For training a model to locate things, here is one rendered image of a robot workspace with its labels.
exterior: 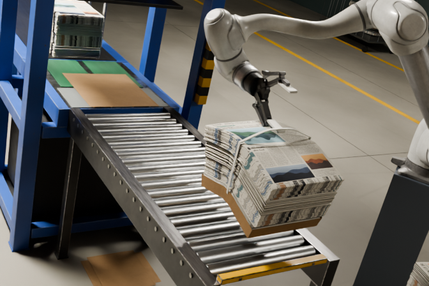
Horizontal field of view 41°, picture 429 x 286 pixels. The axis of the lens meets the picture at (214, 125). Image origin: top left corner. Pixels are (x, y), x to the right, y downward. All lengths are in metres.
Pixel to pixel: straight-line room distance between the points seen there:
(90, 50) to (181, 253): 1.93
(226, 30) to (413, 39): 0.59
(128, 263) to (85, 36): 1.35
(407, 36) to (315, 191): 0.56
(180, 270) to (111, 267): 1.23
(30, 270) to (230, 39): 1.66
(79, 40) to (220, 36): 1.72
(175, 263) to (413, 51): 1.04
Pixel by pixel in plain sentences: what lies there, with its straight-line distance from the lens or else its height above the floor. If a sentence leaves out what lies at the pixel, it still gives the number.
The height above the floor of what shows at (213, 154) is 1.07.
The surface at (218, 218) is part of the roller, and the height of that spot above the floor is 0.80.
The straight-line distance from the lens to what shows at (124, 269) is 3.12.
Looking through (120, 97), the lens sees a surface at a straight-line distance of 3.06.
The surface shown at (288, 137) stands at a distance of 1.95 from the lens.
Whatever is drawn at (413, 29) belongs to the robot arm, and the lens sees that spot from 1.93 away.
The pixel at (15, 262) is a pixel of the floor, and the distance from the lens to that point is 3.12.
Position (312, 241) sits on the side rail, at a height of 0.80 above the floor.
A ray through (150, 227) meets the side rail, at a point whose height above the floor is 0.75.
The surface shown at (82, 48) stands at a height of 0.86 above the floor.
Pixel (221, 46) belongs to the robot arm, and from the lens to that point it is 1.96.
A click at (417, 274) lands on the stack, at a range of 2.25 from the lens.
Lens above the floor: 1.89
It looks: 22 degrees down
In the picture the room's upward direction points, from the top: 13 degrees clockwise
